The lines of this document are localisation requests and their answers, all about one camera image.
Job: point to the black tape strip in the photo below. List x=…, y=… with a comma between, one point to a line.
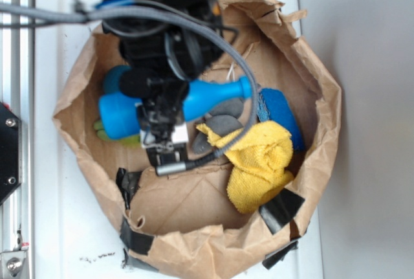
x=278, y=213
x=134, y=241

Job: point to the black tape strip right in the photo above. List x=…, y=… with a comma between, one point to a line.
x=278, y=213

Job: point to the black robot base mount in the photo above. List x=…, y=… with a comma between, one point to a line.
x=11, y=152

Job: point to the blue plastic bottle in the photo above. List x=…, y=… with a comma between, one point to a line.
x=120, y=117

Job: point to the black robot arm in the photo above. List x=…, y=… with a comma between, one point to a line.
x=188, y=14

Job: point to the black tape strip left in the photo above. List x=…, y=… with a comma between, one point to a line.
x=134, y=241

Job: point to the blue sponge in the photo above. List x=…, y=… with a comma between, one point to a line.
x=274, y=106

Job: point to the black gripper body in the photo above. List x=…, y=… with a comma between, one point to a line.
x=164, y=60

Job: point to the green plush frog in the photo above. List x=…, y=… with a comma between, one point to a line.
x=132, y=141

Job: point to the aluminium rail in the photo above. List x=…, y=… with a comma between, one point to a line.
x=17, y=94

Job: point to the yellow cloth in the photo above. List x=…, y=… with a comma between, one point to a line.
x=260, y=160

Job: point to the brown paper bag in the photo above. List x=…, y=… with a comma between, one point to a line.
x=198, y=232

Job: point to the grey plush bunny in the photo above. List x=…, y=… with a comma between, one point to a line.
x=223, y=117

